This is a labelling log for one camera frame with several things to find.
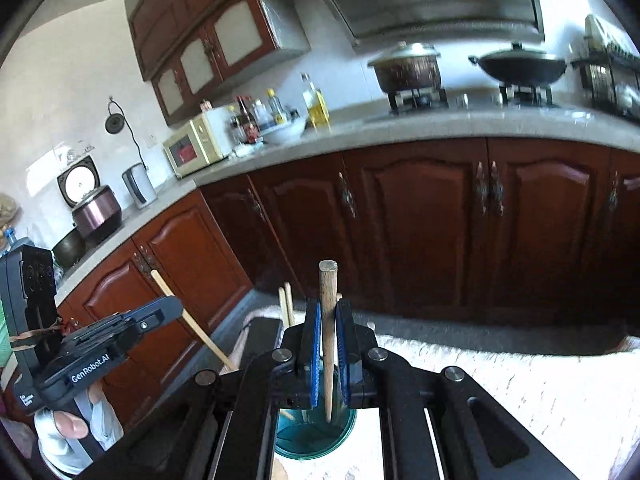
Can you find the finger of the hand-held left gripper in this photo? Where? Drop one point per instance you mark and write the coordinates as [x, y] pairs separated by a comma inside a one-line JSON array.
[[150, 315]]

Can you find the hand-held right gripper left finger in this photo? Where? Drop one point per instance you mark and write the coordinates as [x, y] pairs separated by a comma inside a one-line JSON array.
[[313, 360]]

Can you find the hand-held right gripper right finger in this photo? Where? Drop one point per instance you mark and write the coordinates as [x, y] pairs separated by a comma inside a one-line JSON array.
[[342, 360]]

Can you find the teal glass utensil holder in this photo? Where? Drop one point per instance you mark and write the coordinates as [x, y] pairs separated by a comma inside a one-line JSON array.
[[300, 440]]

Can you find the person's left hand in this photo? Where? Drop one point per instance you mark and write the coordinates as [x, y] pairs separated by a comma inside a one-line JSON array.
[[70, 425]]

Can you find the black rectangular object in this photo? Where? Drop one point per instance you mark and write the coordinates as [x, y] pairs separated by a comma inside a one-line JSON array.
[[262, 335]]

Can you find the dark metal pot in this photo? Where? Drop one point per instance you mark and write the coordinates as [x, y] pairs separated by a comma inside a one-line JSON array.
[[67, 252]]

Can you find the maroon rice cooker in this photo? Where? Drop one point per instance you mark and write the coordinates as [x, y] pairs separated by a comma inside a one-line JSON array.
[[97, 215]]

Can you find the white electric kettle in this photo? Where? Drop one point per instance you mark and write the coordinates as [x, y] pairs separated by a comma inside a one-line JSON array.
[[139, 187]]

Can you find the large water bottle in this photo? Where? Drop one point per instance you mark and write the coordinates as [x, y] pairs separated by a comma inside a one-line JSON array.
[[15, 244]]

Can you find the dark wooden base cabinet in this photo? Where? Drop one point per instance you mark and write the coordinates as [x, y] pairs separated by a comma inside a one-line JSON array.
[[420, 235]]

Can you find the woven basket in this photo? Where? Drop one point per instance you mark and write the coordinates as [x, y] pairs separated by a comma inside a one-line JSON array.
[[7, 207]]

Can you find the cream microwave oven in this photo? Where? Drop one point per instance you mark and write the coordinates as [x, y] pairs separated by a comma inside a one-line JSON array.
[[195, 147]]

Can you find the quilted silver tablecloth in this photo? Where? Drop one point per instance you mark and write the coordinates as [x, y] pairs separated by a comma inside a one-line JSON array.
[[525, 400]]

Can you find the dark soy sauce bottle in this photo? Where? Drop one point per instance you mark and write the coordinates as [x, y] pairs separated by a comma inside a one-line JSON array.
[[243, 117]]

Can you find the white bowl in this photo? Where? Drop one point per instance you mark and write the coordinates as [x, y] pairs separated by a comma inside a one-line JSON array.
[[285, 134]]

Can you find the clear seasoning bottle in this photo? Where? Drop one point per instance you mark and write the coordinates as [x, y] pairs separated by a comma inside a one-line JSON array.
[[261, 114], [276, 105]]

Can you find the cooking oil bottle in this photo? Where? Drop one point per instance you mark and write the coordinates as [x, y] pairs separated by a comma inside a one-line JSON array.
[[316, 107]]

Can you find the gas stove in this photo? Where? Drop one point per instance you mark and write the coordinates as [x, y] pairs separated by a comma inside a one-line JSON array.
[[475, 105]]

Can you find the brown cooking pot with lid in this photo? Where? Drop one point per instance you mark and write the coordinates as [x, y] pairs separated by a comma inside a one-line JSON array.
[[407, 72]]

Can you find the black wok with lid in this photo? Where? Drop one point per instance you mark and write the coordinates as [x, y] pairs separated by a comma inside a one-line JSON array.
[[522, 70]]

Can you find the steel range hood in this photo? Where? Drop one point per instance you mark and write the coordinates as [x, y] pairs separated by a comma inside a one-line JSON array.
[[435, 10]]

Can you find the black round wall fixture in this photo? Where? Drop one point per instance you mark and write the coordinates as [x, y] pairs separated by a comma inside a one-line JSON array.
[[114, 122]]

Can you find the wooden wall cabinet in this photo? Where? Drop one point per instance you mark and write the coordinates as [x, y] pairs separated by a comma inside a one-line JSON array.
[[230, 45]]

